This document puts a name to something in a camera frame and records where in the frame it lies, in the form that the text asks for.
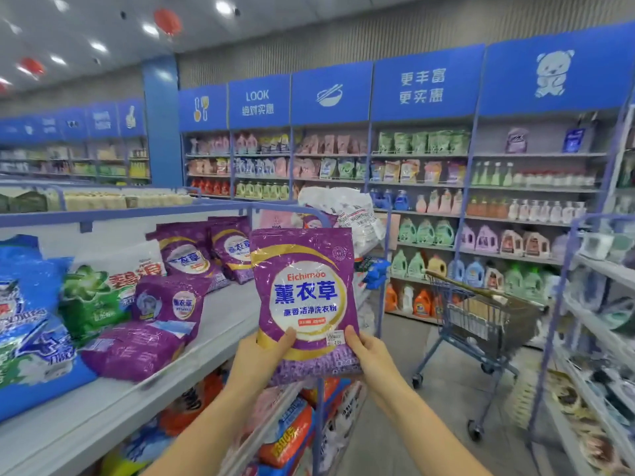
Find person's left hand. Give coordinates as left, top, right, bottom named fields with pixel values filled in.
left=226, top=326, right=299, bottom=401

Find person's right hand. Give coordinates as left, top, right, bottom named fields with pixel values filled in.
left=342, top=325, right=410, bottom=401

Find panda green detergent bag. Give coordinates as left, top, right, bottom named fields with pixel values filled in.
left=316, top=381, right=370, bottom=464

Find pile of pink detergent bags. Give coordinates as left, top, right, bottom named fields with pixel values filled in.
left=159, top=370, right=228, bottom=438

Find purple detergent bag gold oval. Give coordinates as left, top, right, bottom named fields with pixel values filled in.
left=206, top=217, right=255, bottom=286
left=147, top=221, right=234, bottom=294
left=248, top=227, right=364, bottom=385

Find purple detergent bag white label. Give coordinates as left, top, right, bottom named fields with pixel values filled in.
left=79, top=274, right=212, bottom=385

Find grey shelf with blue frame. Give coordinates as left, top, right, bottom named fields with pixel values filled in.
left=0, top=198, right=390, bottom=476

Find white washing powder bags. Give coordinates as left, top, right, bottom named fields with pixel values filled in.
left=298, top=186, right=384, bottom=260

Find white green detergent bag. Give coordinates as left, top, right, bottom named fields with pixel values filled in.
left=58, top=243, right=168, bottom=345

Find blue detergent bag green band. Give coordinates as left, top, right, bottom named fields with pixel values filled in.
left=0, top=235, right=97, bottom=424

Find person's left forearm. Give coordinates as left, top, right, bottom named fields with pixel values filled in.
left=144, top=386, right=269, bottom=476

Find person's right forearm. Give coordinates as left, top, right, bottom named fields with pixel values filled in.
left=372, top=386, right=492, bottom=476

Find metal shopping cart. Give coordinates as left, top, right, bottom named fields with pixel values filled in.
left=411, top=270, right=549, bottom=442

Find row of pale bottles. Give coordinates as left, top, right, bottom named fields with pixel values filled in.
left=64, top=188, right=196, bottom=213

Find side rack with small goods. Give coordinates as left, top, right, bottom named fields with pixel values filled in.
left=526, top=94, right=635, bottom=476

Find blue sign with utensil icons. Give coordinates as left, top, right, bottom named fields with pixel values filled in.
left=179, top=86, right=230, bottom=134

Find blue sign with bowl icon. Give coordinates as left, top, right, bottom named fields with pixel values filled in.
left=290, top=62, right=375, bottom=128

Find row of green boxes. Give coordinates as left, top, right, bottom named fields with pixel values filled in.
left=0, top=188, right=53, bottom=215

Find blue sign with bear icon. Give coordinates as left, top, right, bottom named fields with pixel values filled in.
left=481, top=22, right=635, bottom=118

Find hanging red lanterns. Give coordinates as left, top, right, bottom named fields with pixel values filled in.
left=0, top=7, right=185, bottom=95

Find ceiling spotlights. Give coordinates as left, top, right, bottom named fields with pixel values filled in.
left=10, top=0, right=239, bottom=80

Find wall rack with pink goods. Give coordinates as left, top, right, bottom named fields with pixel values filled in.
left=181, top=124, right=374, bottom=204

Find far wall racks with goods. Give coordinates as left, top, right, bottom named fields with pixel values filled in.
left=0, top=143, right=152, bottom=186

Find blue wall sign band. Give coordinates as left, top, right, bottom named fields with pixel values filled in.
left=0, top=99, right=148, bottom=147

